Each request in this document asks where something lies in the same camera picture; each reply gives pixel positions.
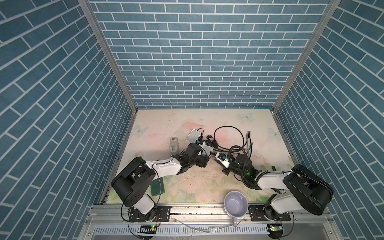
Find black thick cable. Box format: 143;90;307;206
211;125;246;152

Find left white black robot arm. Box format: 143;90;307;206
112;143;213;215

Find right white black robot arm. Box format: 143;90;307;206
215;153;334;221

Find lavender mug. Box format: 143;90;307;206
224;191;249;227

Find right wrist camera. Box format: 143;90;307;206
215;152;230;169

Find green network switch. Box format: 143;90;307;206
151;178;165;197

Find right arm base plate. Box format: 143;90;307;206
248;205;291;222

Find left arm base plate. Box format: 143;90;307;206
129;206;171;223

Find aluminium frame rail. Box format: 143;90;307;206
79;204;342;240

